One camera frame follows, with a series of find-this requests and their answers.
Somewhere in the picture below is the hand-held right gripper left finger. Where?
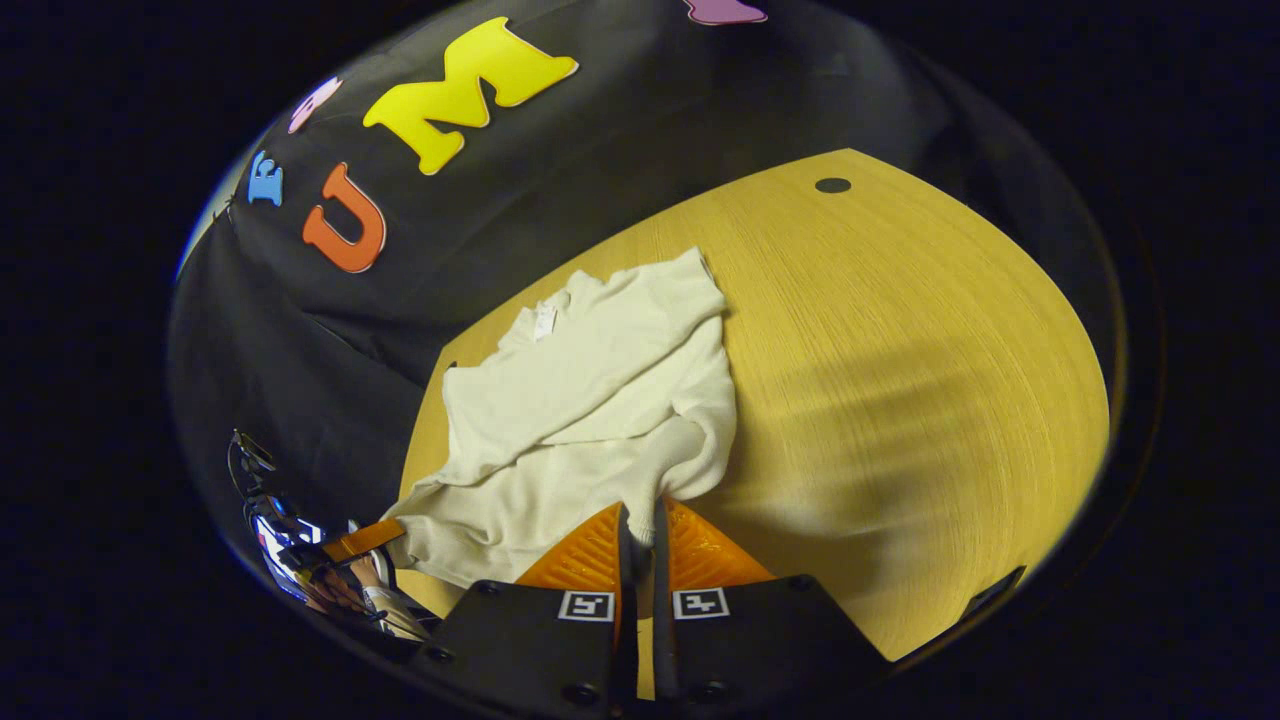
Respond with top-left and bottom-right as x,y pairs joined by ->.
415,502 -> 641,720

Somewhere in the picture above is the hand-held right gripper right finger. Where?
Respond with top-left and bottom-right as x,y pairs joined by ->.
652,497 -> 891,716

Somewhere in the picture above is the cream knit sweater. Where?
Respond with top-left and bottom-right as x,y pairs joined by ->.
380,247 -> 739,591

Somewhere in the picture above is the bright screen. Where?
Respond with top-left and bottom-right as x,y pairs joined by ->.
248,512 -> 326,601

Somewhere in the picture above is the black backdrop cloth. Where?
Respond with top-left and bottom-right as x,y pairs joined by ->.
165,0 -> 1131,601

